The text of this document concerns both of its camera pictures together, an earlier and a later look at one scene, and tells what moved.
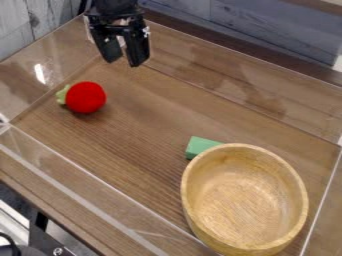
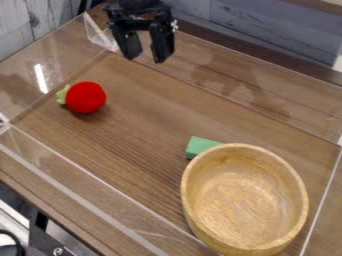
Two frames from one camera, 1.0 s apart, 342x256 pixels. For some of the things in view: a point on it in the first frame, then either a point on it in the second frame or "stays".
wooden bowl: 245,199 stays
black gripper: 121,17 -> 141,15
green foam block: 199,145 stays
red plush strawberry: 84,96 stays
